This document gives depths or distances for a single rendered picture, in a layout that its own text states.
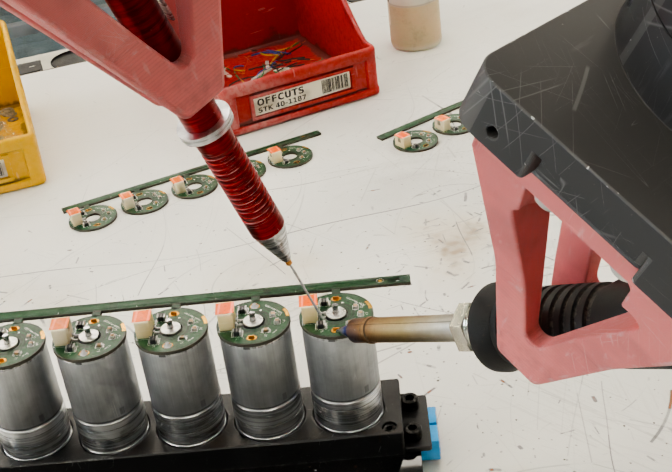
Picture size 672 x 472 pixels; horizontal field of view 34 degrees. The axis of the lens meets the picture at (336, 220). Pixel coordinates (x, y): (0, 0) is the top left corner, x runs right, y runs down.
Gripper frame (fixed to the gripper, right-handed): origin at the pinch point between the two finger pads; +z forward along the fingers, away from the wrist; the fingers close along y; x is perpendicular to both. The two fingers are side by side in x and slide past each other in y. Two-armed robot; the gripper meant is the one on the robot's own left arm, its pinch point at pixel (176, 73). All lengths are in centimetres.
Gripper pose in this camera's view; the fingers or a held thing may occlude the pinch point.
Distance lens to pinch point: 29.6
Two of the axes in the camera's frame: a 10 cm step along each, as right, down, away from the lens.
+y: -6.3, -3.5, 7.0
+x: -6.9, 6.6, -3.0
